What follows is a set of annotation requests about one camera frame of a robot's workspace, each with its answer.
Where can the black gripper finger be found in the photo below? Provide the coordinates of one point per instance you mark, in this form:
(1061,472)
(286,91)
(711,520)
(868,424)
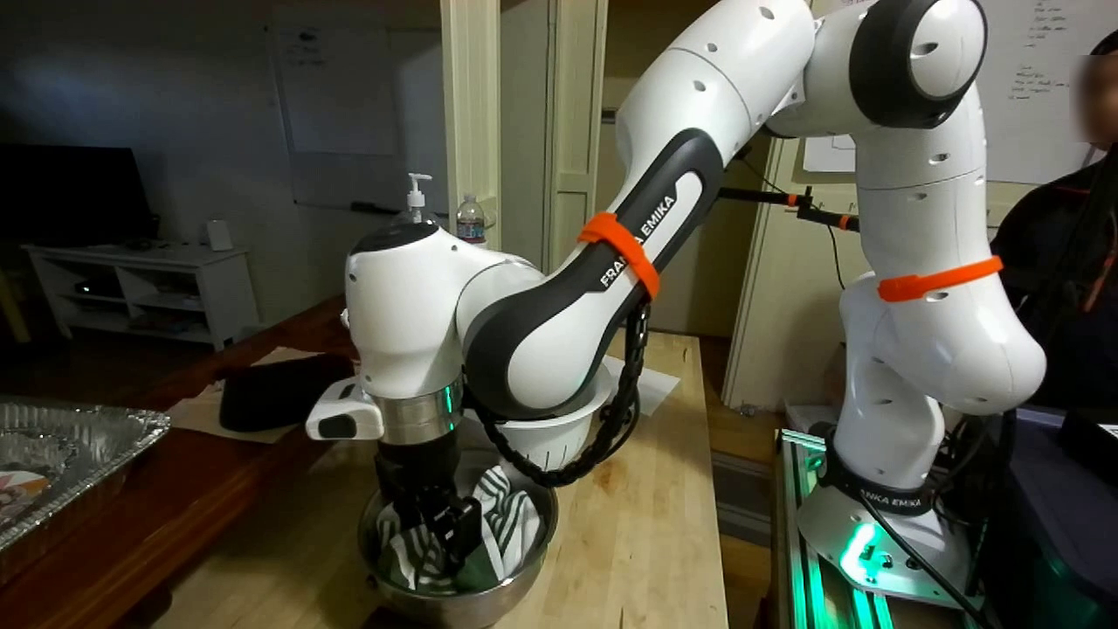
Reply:
(416,535)
(458,526)

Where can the clear plastic water bottle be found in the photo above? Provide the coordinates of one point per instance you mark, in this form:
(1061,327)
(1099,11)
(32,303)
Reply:
(469,221)

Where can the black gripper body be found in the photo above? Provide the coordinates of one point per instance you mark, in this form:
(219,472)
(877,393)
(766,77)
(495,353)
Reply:
(422,472)

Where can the aluminium foil tray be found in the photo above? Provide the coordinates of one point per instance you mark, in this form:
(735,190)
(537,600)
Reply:
(70,454)

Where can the white TV stand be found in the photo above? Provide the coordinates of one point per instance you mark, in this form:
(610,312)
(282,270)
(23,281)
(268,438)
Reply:
(143,293)

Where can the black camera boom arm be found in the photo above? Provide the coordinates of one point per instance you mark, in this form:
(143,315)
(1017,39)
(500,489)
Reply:
(805,212)

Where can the black television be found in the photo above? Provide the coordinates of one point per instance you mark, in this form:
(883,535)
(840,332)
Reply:
(70,192)

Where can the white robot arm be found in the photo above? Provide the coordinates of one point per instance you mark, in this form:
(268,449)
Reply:
(919,352)

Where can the white paper sheet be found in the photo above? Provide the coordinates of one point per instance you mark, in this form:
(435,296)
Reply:
(655,390)

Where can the black fabric pouch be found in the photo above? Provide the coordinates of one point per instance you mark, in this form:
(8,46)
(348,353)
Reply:
(282,393)

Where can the small white device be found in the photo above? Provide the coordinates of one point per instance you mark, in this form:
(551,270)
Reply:
(219,237)

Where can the tan paper sheet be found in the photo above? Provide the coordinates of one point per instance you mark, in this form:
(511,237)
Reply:
(197,415)

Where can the dark wooden counter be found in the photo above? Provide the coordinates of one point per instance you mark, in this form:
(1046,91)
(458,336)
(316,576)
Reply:
(143,526)

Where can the person in dark clothing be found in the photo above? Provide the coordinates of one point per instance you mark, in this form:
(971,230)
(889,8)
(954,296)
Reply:
(1066,281)

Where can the white wall board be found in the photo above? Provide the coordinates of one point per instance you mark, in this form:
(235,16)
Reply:
(1035,118)

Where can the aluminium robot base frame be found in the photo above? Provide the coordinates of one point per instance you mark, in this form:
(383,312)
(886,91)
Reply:
(805,559)

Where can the silver metal bowl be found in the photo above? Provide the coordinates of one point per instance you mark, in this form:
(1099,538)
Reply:
(465,609)

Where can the white and green striped towel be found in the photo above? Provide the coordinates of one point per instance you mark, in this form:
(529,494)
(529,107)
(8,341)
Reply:
(509,526)

